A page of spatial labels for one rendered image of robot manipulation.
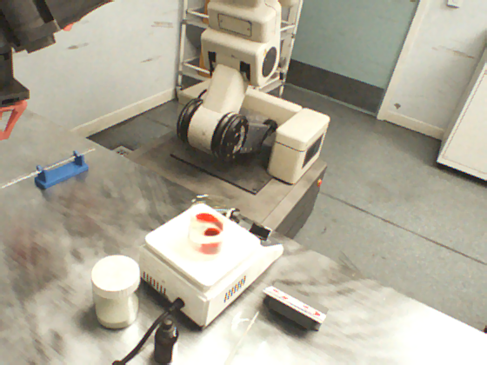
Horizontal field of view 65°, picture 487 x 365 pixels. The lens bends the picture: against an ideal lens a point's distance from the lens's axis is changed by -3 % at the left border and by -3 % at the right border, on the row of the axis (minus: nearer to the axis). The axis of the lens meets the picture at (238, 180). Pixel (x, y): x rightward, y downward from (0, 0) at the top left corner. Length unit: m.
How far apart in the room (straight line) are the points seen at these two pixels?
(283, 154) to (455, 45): 2.07
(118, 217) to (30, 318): 0.22
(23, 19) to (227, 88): 0.83
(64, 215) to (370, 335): 0.53
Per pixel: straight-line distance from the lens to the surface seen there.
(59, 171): 0.82
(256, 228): 0.62
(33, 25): 0.61
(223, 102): 1.32
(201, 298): 0.51
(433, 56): 3.32
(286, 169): 1.51
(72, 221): 0.71
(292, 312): 0.58
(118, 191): 0.77
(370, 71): 3.40
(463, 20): 3.28
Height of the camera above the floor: 1.21
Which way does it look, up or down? 34 degrees down
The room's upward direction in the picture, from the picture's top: 10 degrees clockwise
